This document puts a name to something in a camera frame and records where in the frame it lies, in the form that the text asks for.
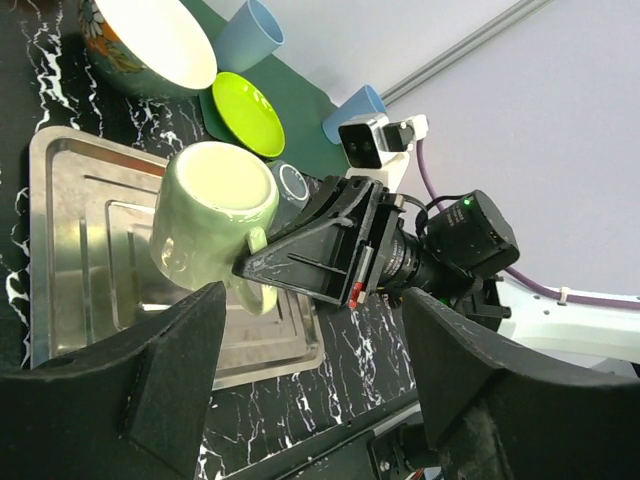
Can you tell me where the blue-grey mug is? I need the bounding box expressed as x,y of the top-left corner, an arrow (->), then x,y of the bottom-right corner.
267,160 -> 310,234

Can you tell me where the dark green mat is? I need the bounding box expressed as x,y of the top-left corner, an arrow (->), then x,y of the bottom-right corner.
182,0 -> 349,179

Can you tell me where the light blue cup left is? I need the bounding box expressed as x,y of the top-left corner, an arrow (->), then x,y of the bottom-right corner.
213,0 -> 285,73

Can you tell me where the white grey bowl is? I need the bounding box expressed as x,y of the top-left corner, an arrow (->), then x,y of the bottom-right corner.
77,0 -> 218,99

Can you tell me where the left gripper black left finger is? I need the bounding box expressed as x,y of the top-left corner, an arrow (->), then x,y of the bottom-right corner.
1,283 -> 226,479

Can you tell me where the lime green plate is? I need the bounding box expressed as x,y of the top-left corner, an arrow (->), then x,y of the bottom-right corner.
211,72 -> 286,158

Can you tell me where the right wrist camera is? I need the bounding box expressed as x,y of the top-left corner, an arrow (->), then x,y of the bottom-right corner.
338,113 -> 429,192

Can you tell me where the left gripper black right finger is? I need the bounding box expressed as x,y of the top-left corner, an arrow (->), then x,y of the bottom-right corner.
401,288 -> 639,479

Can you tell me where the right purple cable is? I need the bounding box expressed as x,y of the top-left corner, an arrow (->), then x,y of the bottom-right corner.
413,138 -> 640,306

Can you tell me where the metal tray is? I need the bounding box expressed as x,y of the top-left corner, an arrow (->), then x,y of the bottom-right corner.
29,126 -> 325,389

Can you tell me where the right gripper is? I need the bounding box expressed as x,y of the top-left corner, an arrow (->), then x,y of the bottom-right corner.
232,176 -> 430,306

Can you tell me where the light blue cup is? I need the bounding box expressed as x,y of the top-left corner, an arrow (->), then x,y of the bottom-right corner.
322,84 -> 386,145
213,0 -> 285,73

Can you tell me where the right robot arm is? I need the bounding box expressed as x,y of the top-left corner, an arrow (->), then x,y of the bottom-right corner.
232,176 -> 520,329

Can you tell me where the light blue cup right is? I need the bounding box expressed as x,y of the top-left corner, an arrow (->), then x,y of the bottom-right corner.
322,84 -> 386,145

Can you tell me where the light green mug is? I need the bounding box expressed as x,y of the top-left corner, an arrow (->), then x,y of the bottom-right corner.
149,141 -> 279,315

